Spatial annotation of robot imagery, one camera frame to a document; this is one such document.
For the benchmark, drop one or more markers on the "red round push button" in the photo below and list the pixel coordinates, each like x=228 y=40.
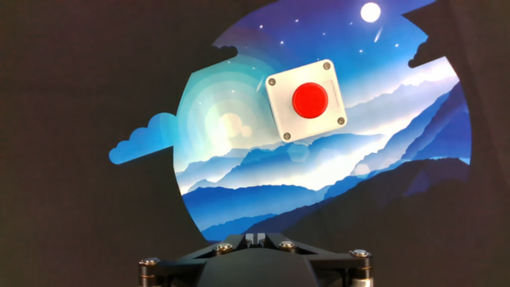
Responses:
x=310 y=100

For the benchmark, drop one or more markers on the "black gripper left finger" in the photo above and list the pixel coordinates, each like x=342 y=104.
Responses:
x=179 y=265

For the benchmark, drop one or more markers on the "grey push button box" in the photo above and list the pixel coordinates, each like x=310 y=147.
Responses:
x=283 y=103

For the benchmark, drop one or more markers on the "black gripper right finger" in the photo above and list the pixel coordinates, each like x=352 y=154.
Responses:
x=338 y=263

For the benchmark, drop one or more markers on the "black t-shirt with landscape print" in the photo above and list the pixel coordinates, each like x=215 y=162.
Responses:
x=60 y=119

